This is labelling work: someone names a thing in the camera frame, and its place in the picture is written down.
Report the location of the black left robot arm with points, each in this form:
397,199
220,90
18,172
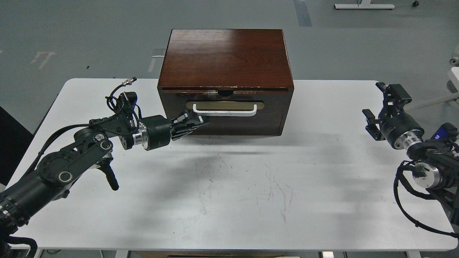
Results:
72,150

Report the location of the wooden drawer with white handle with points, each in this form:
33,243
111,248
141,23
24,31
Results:
244,112

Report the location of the white table leg base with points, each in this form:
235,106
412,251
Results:
364,5

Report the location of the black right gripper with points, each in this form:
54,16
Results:
396,126

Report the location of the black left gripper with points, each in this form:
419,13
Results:
158,128

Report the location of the dark wooden cabinet box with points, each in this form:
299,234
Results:
226,59

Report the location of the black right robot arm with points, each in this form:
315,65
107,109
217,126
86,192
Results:
432,168

